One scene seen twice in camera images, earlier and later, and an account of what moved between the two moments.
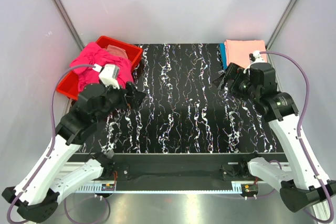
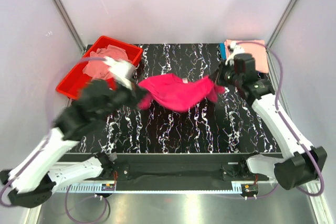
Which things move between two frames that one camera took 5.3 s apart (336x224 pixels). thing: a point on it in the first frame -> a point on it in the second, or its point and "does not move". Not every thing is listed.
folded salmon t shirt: x=238 y=51 does not move
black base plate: x=183 y=166 does not move
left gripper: x=128 y=102 does not move
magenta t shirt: x=93 y=54 -> x=172 y=92
